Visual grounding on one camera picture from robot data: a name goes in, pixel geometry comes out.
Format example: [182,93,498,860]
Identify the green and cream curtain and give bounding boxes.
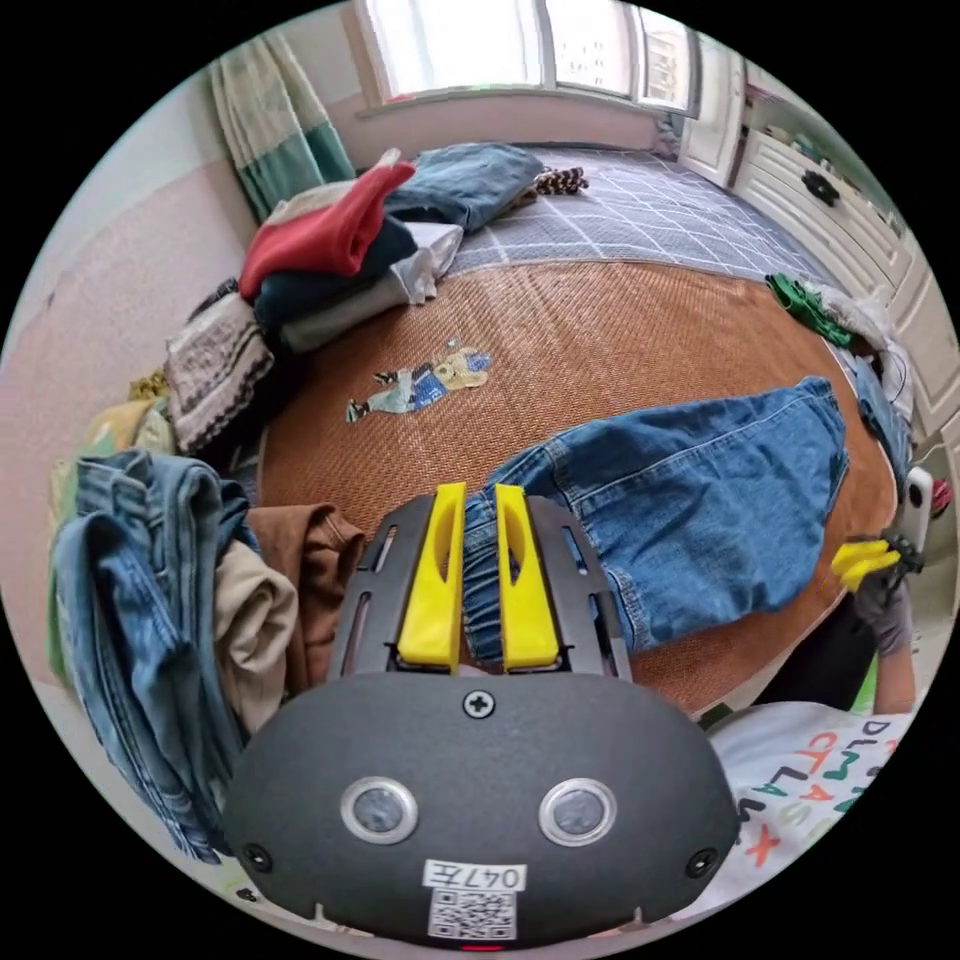
[206,33,358,223]

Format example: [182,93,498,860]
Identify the bed with woven mat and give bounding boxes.
[247,142,913,721]

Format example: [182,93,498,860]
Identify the folded grey patterned blanket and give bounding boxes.
[163,296,277,457]

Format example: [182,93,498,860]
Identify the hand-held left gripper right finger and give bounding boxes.
[493,482,562,674]

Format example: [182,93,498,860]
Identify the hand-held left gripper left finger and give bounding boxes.
[395,482,468,674]

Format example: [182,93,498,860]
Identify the pile of clothes with red sweater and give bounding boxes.
[236,146,466,354]

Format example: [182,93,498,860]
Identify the pile of denim and brown clothes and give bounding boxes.
[44,374,369,864]

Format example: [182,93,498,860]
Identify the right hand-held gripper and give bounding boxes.
[830,524,930,595]

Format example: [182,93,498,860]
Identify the window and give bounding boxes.
[352,0,744,121]

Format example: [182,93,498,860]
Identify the faded denim garment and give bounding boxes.
[382,142,545,234]

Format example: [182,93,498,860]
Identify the blue jeans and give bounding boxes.
[461,374,853,665]

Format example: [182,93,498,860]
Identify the person's right forearm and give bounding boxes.
[869,648,921,718]

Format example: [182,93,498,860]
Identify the white cupboard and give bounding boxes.
[731,67,960,451]

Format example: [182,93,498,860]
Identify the pile of white and denim clothes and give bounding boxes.
[817,288,918,481]

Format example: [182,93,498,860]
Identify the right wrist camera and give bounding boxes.
[903,464,936,549]

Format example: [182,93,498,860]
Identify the person's body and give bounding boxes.
[693,614,928,928]

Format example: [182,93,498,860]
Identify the green garment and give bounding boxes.
[764,271,856,350]

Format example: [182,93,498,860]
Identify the person's right hand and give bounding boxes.
[851,573,916,661]

